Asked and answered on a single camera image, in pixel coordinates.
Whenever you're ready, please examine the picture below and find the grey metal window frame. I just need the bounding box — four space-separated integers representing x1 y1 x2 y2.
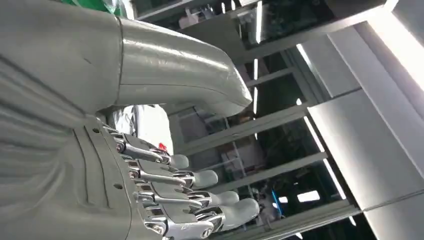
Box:
167 49 362 240

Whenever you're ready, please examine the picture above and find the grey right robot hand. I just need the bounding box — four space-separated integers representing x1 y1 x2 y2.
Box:
0 0 260 240

